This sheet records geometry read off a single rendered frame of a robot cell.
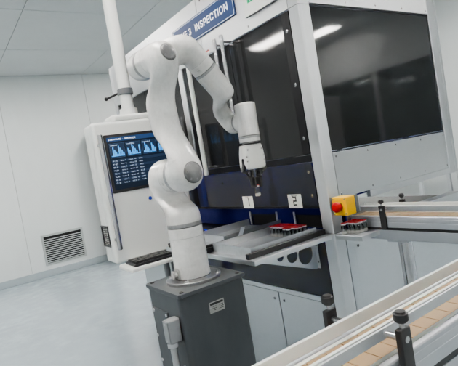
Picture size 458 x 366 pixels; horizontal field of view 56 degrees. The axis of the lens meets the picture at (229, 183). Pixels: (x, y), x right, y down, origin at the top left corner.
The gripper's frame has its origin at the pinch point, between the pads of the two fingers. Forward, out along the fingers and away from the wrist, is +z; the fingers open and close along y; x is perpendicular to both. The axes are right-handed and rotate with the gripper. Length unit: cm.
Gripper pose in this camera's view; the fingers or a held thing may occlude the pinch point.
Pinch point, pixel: (256, 181)
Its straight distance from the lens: 171.6
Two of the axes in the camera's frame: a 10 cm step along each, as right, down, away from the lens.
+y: -8.1, 1.5, -5.6
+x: 5.6, -0.5, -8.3
